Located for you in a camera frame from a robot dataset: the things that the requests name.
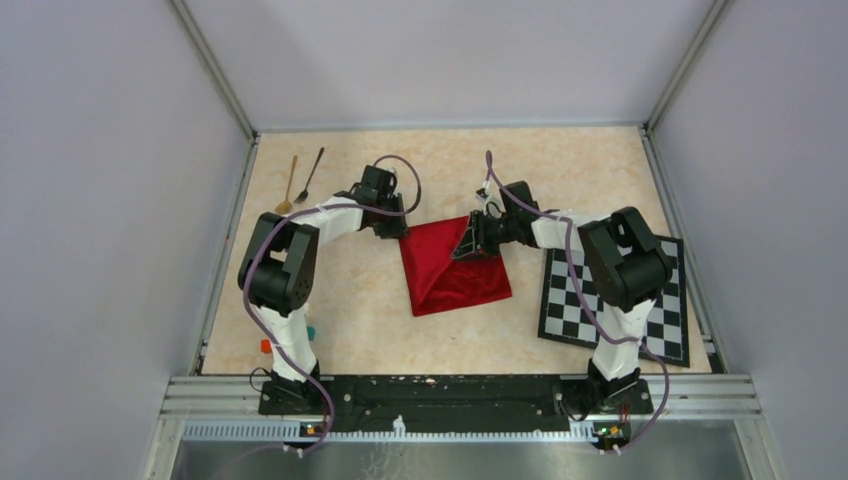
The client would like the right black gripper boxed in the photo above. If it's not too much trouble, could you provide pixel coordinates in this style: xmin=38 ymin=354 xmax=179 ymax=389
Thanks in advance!
xmin=450 ymin=210 xmax=517 ymax=263

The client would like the red cloth napkin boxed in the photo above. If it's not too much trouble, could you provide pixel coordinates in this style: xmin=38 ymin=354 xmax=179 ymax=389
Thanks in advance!
xmin=399 ymin=217 xmax=512 ymax=317

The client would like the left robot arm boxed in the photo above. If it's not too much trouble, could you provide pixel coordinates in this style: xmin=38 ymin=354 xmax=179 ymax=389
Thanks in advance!
xmin=237 ymin=165 xmax=408 ymax=414

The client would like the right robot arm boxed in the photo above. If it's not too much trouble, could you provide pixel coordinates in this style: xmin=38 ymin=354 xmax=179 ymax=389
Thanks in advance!
xmin=451 ymin=181 xmax=673 ymax=412

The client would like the black fork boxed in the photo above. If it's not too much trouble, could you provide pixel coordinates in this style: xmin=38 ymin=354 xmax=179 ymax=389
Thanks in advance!
xmin=294 ymin=146 xmax=325 ymax=204

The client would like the gold spoon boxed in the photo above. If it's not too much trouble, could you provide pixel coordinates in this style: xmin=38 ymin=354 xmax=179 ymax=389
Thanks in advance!
xmin=274 ymin=155 xmax=299 ymax=215

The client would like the black white checkerboard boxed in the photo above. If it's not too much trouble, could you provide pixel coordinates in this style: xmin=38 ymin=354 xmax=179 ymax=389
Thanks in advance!
xmin=537 ymin=235 xmax=690 ymax=367

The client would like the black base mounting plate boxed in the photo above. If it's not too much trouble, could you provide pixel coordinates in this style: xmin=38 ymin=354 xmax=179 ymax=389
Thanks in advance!
xmin=258 ymin=375 xmax=654 ymax=434

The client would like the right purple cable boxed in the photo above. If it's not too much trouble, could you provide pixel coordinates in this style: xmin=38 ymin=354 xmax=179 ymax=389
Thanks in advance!
xmin=484 ymin=150 xmax=671 ymax=455

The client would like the purple cable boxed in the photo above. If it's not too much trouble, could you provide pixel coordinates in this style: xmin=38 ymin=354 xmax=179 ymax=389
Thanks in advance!
xmin=242 ymin=154 xmax=423 ymax=458
xmin=484 ymin=150 xmax=671 ymax=455

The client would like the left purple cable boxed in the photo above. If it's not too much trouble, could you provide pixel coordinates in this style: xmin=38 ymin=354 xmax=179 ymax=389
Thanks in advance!
xmin=242 ymin=154 xmax=423 ymax=458

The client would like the aluminium front rail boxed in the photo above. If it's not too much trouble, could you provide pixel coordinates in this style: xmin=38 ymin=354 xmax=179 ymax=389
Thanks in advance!
xmin=160 ymin=374 xmax=762 ymax=445

